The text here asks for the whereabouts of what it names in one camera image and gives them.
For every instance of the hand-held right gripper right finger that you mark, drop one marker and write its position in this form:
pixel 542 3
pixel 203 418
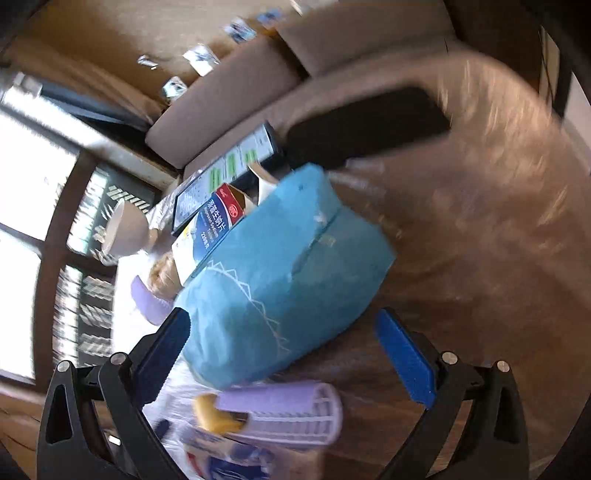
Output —
pixel 406 360

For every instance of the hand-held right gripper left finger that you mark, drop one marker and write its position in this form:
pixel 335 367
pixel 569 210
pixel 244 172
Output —
pixel 173 337

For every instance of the white blue medicine box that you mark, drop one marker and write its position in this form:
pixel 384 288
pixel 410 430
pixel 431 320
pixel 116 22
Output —
pixel 207 235

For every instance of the purple hair roller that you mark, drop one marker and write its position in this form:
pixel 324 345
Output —
pixel 286 410
pixel 147 300

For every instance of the beige crumpled bread piece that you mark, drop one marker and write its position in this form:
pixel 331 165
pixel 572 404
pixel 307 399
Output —
pixel 164 277

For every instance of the white cup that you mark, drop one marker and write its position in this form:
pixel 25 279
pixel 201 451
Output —
pixel 127 226

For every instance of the white blue printed pack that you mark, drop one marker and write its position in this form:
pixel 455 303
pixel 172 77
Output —
pixel 244 461

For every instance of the black long box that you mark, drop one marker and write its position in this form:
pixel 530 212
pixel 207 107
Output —
pixel 240 159

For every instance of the black oblong case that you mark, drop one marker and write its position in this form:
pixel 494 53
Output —
pixel 369 124

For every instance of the beige sofa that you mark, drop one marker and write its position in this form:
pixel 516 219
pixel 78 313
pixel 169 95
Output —
pixel 240 92

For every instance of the window with dark frame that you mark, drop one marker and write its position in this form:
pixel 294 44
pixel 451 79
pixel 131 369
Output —
pixel 27 184

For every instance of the small photo frame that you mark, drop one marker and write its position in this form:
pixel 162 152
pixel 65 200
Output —
pixel 201 57
pixel 268 18
pixel 240 30
pixel 173 87

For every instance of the metal wall hook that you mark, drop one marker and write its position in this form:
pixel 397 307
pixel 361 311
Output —
pixel 147 61

